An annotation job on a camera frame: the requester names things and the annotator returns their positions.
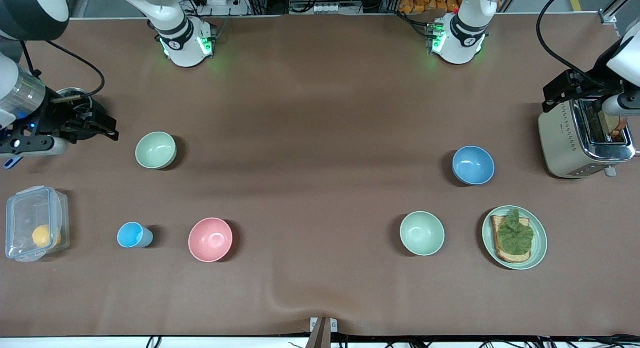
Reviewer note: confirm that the green lettuce leaf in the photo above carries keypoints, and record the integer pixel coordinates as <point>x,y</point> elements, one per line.
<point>516,235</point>

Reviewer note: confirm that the orange snack bag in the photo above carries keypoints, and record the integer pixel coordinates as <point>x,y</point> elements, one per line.
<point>430,0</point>

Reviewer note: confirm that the pale green plate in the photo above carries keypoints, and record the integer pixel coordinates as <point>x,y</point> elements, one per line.
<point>540,243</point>

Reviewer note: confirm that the blue bowl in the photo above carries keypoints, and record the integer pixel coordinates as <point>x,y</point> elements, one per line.
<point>473,165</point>

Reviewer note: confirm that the clear plastic food container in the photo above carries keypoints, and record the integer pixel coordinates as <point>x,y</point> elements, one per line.
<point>25,208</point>

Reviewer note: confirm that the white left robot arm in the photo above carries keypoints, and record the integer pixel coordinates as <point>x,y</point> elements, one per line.
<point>462,43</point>

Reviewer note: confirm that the brown bread slice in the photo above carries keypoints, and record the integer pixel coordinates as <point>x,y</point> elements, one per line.
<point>617,130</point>

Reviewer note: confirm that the pink bowl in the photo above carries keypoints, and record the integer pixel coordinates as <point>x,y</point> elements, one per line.
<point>210,239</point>

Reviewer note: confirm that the yellow lemon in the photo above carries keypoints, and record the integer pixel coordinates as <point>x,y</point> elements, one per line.
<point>44,236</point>

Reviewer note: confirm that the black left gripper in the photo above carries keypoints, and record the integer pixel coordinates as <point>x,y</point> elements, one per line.
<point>591,89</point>

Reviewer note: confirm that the light blue cup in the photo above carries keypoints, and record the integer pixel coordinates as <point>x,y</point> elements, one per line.
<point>131,235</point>

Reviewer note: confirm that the brown table cover cloth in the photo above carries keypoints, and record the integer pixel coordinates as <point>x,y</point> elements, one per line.
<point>320,113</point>

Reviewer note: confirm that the glass lid with blue knob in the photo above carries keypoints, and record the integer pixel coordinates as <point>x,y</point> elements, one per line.
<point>82,99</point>

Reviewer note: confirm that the metal table edge bracket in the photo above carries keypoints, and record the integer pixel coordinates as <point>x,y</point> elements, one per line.
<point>323,328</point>

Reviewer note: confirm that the toast slice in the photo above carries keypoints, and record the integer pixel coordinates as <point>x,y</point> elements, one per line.
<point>502,255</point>

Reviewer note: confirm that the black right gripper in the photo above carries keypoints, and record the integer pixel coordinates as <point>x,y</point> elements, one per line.
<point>53,114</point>

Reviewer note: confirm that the cream and chrome toaster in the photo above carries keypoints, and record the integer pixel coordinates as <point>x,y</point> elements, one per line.
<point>560,143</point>

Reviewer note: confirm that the white power strip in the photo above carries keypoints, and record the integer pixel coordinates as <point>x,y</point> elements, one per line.
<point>220,0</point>

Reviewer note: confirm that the aluminium frame rail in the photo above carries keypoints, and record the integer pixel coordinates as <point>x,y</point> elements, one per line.
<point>609,18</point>

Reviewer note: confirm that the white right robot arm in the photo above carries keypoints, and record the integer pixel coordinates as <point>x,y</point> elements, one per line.
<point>182,48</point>

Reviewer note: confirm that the pale green bowl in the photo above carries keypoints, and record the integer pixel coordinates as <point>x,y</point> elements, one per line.
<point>422,233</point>
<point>156,150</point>

